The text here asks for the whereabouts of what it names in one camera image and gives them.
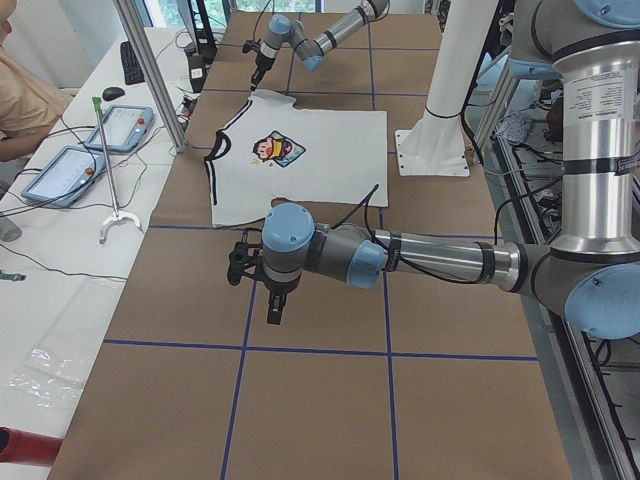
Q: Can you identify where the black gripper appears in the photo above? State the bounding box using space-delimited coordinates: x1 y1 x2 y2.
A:
251 52 273 91
264 272 300 325

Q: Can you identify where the grey cartoon print t-shirt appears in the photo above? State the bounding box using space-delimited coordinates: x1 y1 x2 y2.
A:
204 89 388 227

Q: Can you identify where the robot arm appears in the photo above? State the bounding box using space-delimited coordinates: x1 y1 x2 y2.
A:
242 0 390 91
258 1 639 339

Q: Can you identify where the black keyboard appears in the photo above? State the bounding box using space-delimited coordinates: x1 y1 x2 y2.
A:
120 41 145 86

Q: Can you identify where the far blue teach pendant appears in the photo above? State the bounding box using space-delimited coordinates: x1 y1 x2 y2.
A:
101 105 154 154

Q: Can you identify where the blue teach pendant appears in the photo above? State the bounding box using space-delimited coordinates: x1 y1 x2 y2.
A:
21 146 105 207
101 105 154 154

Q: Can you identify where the black computer mouse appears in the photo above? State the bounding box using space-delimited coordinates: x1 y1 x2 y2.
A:
102 87 126 102

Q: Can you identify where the metal reacher grabber tool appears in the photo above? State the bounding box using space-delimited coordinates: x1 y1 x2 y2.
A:
92 97 143 245

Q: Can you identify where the near blue teach pendant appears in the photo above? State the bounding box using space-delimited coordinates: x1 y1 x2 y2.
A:
21 146 105 207

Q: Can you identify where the person in beige shirt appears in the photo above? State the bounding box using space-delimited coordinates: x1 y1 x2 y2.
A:
1 1 72 162

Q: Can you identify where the clear plastic bag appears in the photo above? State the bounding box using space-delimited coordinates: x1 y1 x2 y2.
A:
5 347 87 409

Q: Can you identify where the red object at edge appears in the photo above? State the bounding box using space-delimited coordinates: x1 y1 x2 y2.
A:
1 427 63 467

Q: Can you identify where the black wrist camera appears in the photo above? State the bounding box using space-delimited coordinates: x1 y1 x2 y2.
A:
227 227 262 286
242 40 260 54

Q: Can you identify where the aluminium frame post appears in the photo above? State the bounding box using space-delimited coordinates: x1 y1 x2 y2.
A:
113 0 188 153

